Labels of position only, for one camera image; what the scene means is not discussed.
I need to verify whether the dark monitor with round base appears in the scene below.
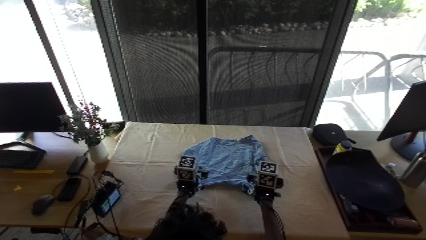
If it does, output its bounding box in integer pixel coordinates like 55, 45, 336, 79
377, 80, 426, 162

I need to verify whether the purple flower bouquet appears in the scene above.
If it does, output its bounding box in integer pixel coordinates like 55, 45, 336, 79
57, 101, 123, 146

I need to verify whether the white flower vase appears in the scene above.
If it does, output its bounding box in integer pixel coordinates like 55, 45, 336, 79
87, 140, 111, 165

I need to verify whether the yellow ruler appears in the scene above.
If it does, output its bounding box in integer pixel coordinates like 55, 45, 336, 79
12, 169, 56, 175

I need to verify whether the black keyboard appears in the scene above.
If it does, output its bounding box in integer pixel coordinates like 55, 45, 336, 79
0, 148, 45, 170

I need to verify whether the blue denim shirt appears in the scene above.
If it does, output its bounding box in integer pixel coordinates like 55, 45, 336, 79
181, 134, 269, 196

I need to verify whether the white marker cube on glove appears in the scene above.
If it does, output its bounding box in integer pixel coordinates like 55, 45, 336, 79
176, 155, 200, 182
256, 160, 280, 189

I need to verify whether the silver metal bottle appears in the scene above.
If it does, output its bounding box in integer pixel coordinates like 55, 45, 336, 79
399, 151, 426, 188

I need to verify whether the white marker cube on right glove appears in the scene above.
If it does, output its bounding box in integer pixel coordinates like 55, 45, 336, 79
256, 160, 280, 189

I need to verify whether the dark mesh screen door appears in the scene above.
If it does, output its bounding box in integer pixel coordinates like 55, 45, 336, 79
91, 0, 358, 128

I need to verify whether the smartphone with lit screen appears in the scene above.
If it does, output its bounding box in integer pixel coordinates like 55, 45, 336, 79
91, 181, 123, 218

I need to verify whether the person's left hand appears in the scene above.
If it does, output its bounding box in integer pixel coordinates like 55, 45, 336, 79
175, 168, 210, 198

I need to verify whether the black computer monitor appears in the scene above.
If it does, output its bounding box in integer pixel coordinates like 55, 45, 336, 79
0, 81, 69, 133

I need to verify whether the dark wooden tray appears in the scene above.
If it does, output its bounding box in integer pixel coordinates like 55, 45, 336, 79
313, 145, 423, 235

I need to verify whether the cream tablecloth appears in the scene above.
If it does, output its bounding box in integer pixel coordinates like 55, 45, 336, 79
91, 121, 352, 240

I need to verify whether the black cable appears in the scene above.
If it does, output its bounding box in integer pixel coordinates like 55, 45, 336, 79
52, 173, 125, 239

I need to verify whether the person's right hand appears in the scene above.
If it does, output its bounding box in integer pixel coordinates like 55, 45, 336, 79
246, 173, 285, 202

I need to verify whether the metal outdoor railing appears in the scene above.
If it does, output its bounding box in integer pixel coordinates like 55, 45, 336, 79
325, 50, 426, 129

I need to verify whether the black remote control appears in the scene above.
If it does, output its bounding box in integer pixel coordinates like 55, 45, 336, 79
57, 176, 83, 203
65, 155, 89, 176

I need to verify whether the person's head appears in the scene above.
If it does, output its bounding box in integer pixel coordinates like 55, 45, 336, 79
148, 202, 229, 240

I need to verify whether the black round pouch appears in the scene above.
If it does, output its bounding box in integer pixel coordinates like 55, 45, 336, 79
312, 123, 357, 147

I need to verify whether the white marker cube on left glove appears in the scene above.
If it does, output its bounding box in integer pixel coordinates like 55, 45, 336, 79
176, 155, 200, 182

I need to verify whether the black computer mouse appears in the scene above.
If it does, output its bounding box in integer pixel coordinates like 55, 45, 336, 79
31, 194, 56, 216

